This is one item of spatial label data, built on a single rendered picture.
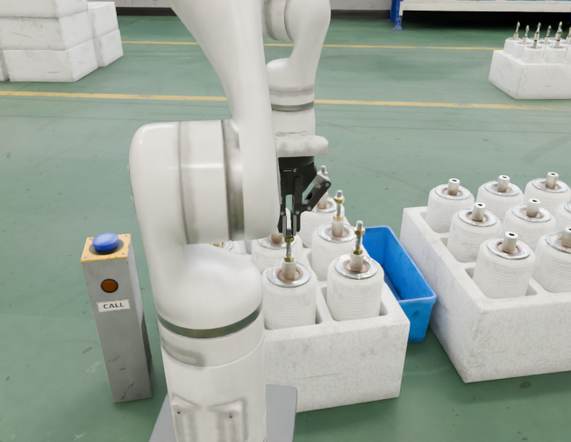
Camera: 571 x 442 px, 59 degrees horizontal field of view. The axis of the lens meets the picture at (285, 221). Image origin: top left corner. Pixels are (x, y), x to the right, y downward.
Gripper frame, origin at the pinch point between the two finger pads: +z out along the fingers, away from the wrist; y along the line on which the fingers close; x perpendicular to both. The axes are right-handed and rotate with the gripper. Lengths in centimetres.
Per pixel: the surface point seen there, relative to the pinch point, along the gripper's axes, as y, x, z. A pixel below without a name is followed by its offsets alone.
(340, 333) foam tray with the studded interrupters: -7.9, 6.9, 17.5
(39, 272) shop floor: 59, -43, 35
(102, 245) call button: 29.3, 0.0, 2.3
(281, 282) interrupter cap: 1.5, 2.4, 9.7
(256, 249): 4.9, -9.6, 10.5
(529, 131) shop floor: -122, -133, 34
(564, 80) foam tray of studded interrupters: -165, -181, 24
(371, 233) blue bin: -25, -36, 25
